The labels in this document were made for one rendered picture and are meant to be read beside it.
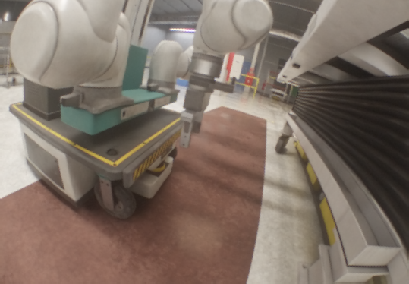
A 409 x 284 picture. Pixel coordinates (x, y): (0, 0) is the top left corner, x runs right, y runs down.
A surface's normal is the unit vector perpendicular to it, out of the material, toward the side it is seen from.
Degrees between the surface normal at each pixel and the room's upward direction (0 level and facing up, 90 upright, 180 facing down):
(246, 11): 98
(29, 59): 92
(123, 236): 0
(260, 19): 98
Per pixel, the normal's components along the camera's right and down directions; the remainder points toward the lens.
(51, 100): 0.96, 0.26
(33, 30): 0.18, 0.46
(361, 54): -0.36, 0.22
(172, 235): 0.22, -0.92
